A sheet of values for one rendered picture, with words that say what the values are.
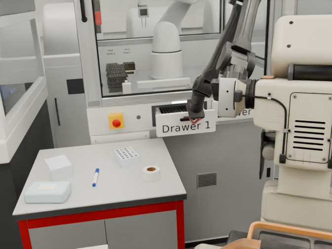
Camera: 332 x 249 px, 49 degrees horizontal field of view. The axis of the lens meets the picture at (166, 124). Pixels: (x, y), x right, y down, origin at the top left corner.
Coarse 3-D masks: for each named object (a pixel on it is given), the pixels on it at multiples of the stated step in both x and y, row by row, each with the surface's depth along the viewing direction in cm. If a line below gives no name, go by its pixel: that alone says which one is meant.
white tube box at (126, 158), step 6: (114, 150) 165; (120, 150) 165; (126, 150) 165; (114, 156) 166; (120, 156) 158; (126, 156) 158; (132, 156) 158; (138, 156) 158; (120, 162) 157; (126, 162) 156; (132, 162) 157; (138, 162) 158
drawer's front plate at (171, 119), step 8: (184, 112) 171; (208, 112) 173; (160, 120) 170; (168, 120) 171; (176, 120) 171; (200, 120) 173; (208, 120) 174; (160, 128) 171; (192, 128) 174; (200, 128) 175; (208, 128) 175; (160, 136) 173
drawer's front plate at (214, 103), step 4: (212, 104) 187; (216, 104) 187; (212, 108) 188; (216, 108) 188; (216, 112) 189; (248, 112) 192; (252, 112) 192; (216, 116) 189; (240, 116) 192; (244, 116) 192; (248, 116) 192; (252, 116) 193; (216, 120) 190; (220, 120) 191; (224, 120) 191
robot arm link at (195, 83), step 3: (198, 78) 159; (195, 81) 148; (198, 81) 148; (195, 84) 148; (192, 87) 150; (195, 87) 149; (192, 90) 151; (195, 90) 151; (198, 93) 151; (201, 93) 151; (207, 96) 152
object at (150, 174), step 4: (144, 168) 145; (148, 168) 146; (152, 168) 146; (156, 168) 145; (144, 172) 142; (148, 172) 142; (152, 172) 142; (156, 172) 142; (144, 176) 143; (148, 176) 142; (152, 176) 142; (156, 176) 142; (160, 176) 145; (144, 180) 144; (148, 180) 143; (152, 180) 142; (156, 180) 143
